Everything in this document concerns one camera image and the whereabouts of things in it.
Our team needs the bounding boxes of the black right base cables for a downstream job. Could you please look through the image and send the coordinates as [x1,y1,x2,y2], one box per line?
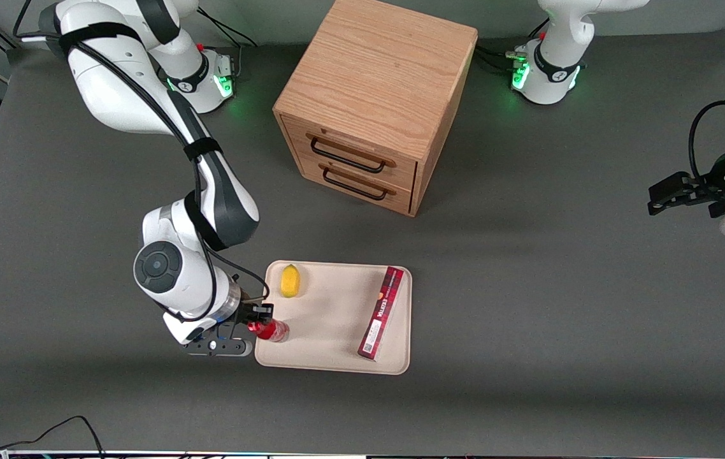
[197,11,259,80]

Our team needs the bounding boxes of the black base cables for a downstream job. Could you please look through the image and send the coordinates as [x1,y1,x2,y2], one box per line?
[474,18,551,69]
[197,11,259,80]

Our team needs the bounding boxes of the red coke bottle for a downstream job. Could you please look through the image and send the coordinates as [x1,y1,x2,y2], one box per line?
[248,319,291,344]

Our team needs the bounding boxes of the red rectangular carton box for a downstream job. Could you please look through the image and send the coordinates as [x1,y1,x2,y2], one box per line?
[357,265,405,361]

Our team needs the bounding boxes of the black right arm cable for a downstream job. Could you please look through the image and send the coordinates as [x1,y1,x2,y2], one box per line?
[13,0,271,323]

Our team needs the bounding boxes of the wooden drawer front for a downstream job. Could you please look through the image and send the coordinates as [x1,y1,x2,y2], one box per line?
[298,154,415,215]
[280,115,419,190]

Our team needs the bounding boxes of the black left base cables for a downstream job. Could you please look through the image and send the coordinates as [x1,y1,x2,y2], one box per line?
[474,18,551,69]

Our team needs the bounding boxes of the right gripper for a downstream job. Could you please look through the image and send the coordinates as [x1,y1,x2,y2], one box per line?
[163,300,275,358]

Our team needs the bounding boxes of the black cable on table edge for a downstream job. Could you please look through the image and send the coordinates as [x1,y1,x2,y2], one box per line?
[0,415,106,458]

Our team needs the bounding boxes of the beige rectangular tray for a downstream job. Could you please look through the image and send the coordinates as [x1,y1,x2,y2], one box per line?
[254,260,413,375]

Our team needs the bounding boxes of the wooden drawer cabinet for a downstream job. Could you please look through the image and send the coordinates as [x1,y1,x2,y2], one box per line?
[273,0,479,218]

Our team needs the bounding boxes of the yellow lemon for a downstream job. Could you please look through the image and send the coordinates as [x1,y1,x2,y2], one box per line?
[280,265,301,298]

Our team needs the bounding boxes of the black metal drawer handle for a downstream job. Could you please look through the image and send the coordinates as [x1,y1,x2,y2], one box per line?
[322,166,389,201]
[310,137,387,174]

